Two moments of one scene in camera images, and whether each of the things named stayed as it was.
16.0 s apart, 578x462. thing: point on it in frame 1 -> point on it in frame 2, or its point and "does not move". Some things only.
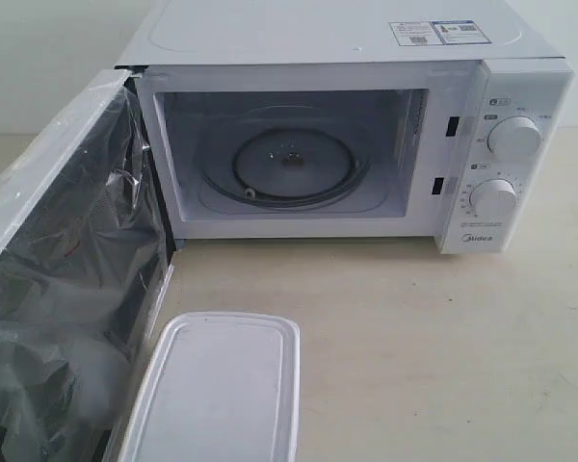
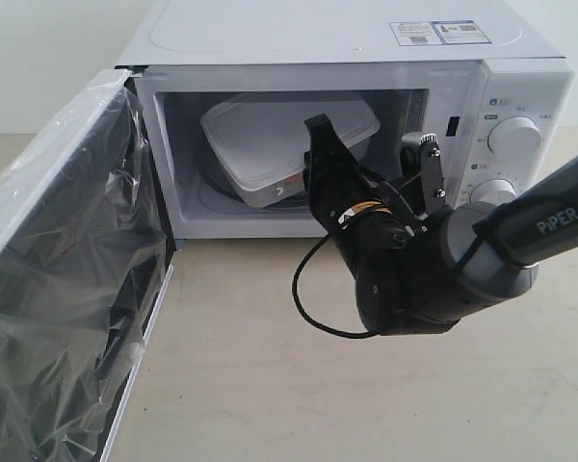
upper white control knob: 515,137 does not move
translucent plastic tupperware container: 219,388 -> 265,136
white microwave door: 75,269 does not move
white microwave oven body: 286,119 does not move
